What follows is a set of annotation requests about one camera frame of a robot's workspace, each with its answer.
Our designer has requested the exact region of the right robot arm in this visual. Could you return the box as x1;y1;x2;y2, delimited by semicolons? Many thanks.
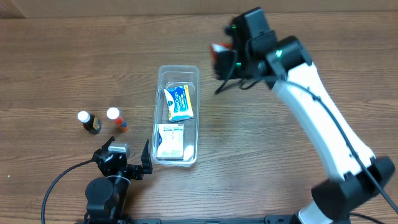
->
210;7;395;223

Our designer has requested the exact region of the orange tube white cap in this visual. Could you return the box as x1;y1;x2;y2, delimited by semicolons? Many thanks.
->
106;107;129;132

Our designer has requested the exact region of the dark bottle white cap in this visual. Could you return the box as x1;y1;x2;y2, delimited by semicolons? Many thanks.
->
77;111;101;135

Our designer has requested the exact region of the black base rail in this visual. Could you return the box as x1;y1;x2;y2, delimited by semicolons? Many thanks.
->
74;214;299;224

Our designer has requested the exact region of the red medicine box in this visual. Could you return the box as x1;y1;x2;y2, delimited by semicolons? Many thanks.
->
210;42;233;62

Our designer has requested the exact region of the clear plastic container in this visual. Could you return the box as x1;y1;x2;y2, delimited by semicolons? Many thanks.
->
151;65;200;167

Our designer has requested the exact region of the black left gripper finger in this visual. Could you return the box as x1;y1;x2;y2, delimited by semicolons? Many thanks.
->
141;140;153;174
93;136;115;157

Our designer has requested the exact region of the white medicine box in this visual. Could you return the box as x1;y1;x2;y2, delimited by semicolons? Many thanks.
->
157;123;184;160

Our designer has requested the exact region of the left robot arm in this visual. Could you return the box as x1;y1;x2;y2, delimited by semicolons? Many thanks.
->
84;137;153;223

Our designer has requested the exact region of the blue VapoDrops box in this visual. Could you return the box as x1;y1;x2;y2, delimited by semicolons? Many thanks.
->
164;85;194;123

